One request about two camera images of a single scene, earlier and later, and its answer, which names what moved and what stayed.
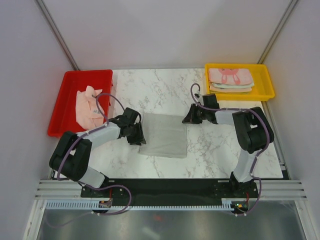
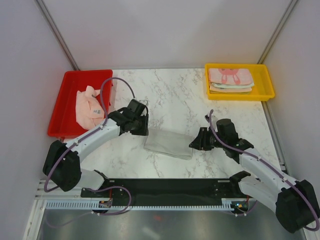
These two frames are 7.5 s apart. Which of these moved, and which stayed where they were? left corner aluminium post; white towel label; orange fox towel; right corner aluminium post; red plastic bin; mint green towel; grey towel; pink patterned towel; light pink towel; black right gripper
Moved: grey towel; black right gripper
Stayed: red plastic bin; light pink towel; pink patterned towel; orange fox towel; white towel label; left corner aluminium post; right corner aluminium post; mint green towel
